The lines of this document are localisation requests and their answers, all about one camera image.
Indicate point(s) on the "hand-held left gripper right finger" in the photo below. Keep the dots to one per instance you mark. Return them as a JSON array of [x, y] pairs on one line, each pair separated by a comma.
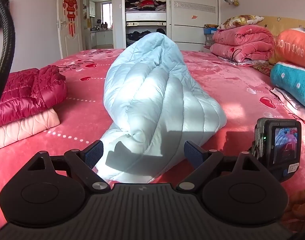
[[193, 155]]

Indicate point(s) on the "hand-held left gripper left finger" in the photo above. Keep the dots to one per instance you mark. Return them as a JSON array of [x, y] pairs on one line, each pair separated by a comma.
[[94, 155]]

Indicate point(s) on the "light blue down jacket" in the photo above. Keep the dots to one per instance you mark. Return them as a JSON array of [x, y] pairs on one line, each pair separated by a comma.
[[152, 92]]

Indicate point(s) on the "pile of dark clothes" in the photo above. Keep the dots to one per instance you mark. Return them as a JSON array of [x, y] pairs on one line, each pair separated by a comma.
[[137, 36]]

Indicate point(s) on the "white printed sheet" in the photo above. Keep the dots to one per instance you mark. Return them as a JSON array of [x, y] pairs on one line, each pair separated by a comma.
[[290, 102]]

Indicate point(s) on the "pink heart-print bedspread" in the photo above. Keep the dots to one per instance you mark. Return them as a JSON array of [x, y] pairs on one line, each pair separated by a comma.
[[87, 110]]

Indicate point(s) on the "teal flower-print blanket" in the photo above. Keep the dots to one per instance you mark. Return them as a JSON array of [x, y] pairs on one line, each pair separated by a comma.
[[292, 80]]

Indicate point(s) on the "patterned brown cloth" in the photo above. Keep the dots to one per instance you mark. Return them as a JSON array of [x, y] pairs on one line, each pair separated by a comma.
[[263, 69]]

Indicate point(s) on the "person's orange-brown clothing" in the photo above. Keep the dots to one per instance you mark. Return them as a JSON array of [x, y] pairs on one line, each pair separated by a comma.
[[300, 205]]

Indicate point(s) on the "pink quilted garment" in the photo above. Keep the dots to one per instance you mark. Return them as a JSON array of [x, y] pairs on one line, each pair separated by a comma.
[[25, 128]]

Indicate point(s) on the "red down jacket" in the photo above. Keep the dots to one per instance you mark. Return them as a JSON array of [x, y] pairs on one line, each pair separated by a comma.
[[25, 92]]

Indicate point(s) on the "orange pillow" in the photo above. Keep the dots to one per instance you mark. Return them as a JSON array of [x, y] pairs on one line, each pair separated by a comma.
[[295, 46]]

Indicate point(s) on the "folded pink blanket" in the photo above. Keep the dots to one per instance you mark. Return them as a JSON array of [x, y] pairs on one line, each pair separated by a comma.
[[242, 42]]

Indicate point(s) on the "white door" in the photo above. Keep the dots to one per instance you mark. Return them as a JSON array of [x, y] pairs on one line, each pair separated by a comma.
[[70, 45]]

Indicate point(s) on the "stack of storage boxes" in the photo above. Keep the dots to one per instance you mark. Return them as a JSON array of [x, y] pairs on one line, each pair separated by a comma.
[[208, 40]]

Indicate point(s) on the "yellow star-print headboard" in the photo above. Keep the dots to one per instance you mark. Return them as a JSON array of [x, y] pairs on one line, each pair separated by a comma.
[[275, 23]]

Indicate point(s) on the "white kitchen cabinet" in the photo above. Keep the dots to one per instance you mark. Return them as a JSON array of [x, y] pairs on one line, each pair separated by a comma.
[[102, 38]]

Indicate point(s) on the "floral pillow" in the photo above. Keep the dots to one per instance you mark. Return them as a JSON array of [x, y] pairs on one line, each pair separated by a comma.
[[238, 22]]

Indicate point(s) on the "blue shoe box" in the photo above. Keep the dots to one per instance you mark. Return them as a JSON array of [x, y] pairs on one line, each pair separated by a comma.
[[209, 31]]

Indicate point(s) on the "white wardrobe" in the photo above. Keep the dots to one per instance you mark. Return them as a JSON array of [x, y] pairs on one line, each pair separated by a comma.
[[192, 17]]

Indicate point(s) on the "red knot decoration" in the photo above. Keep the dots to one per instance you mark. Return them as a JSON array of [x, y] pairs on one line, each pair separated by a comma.
[[70, 5]]

